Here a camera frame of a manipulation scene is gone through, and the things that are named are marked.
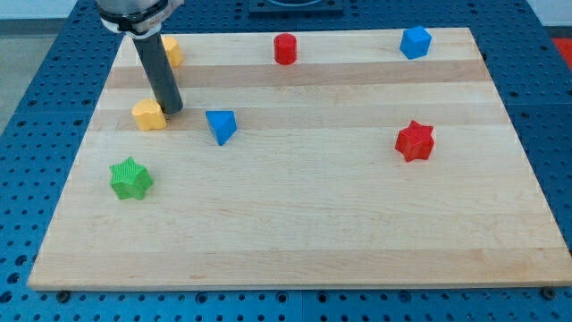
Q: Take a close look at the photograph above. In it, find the grey robot arm flange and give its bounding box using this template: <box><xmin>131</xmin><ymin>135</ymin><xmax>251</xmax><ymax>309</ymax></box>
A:
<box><xmin>96</xmin><ymin>0</ymin><xmax>184</xmax><ymax>39</ymax></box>

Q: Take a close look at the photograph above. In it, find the blue triangle block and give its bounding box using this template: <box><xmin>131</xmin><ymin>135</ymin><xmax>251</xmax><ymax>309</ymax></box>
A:
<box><xmin>206</xmin><ymin>111</ymin><xmax>237</xmax><ymax>146</ymax></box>

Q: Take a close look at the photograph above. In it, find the wooden board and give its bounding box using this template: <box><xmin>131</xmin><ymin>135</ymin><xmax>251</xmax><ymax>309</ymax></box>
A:
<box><xmin>28</xmin><ymin>28</ymin><xmax>571</xmax><ymax>292</ymax></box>

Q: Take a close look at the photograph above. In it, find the red cylinder block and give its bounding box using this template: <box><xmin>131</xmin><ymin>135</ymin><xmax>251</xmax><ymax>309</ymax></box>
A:
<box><xmin>273</xmin><ymin>33</ymin><xmax>298</xmax><ymax>65</ymax></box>

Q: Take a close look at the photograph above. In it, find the red star block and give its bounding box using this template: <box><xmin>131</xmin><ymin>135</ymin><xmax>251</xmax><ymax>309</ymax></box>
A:
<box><xmin>395</xmin><ymin>120</ymin><xmax>435</xmax><ymax>162</ymax></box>

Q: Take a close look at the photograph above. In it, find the yellow heart block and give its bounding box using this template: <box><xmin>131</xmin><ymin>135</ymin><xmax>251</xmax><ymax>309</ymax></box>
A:
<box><xmin>131</xmin><ymin>98</ymin><xmax>167</xmax><ymax>131</ymax></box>

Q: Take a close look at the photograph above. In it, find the green star block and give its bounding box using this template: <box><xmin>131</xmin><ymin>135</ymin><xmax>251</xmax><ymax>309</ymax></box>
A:
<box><xmin>109</xmin><ymin>157</ymin><xmax>154</xmax><ymax>200</ymax></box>

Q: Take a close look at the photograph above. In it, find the yellow block behind rod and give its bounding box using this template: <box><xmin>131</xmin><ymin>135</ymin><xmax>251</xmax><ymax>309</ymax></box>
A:
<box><xmin>162</xmin><ymin>36</ymin><xmax>184</xmax><ymax>67</ymax></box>

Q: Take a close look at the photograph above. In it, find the blue cube block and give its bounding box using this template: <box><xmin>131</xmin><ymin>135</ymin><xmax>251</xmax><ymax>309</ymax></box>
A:
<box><xmin>400</xmin><ymin>26</ymin><xmax>432</xmax><ymax>60</ymax></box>

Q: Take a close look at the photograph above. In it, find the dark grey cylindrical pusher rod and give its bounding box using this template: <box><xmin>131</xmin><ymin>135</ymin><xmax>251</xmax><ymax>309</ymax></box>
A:
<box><xmin>133</xmin><ymin>32</ymin><xmax>183</xmax><ymax>114</ymax></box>

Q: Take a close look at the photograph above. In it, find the blue perforated table plate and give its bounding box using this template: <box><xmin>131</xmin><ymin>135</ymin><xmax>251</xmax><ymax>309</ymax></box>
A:
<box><xmin>1</xmin><ymin>1</ymin><xmax>571</xmax><ymax>321</ymax></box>

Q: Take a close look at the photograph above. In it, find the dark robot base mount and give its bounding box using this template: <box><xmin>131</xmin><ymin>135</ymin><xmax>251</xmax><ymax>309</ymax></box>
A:
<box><xmin>248</xmin><ymin>0</ymin><xmax>346</xmax><ymax>15</ymax></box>

